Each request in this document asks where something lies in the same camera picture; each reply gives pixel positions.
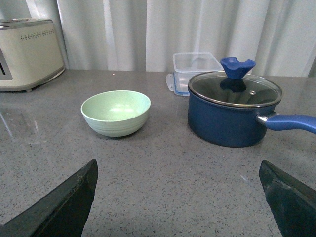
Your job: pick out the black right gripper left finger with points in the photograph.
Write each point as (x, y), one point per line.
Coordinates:
(61, 213)

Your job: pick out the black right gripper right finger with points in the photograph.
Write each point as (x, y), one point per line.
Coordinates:
(292, 203)

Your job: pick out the green bowl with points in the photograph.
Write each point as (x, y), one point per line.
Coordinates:
(116, 113)

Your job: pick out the blue saucepan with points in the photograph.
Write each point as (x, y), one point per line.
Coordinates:
(240, 127)

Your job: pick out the glass pot lid blue knob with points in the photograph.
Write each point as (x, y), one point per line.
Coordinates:
(235, 87)

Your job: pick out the cream toaster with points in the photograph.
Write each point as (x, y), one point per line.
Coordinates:
(30, 54)

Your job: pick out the clear container lid blue seal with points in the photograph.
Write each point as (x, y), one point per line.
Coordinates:
(178, 83)

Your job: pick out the clear plastic food container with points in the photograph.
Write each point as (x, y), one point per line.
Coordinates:
(191, 62)

